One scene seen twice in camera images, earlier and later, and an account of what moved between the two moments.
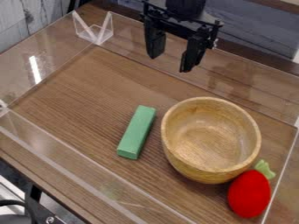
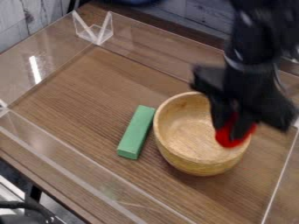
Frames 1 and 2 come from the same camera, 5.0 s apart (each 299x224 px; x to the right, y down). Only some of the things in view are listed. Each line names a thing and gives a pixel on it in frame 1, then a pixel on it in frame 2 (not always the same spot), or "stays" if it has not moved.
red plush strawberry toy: x=248 y=190 -> x=223 y=132
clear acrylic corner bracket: x=94 y=33 stays
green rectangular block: x=136 y=131 stays
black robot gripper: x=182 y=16 -> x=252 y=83
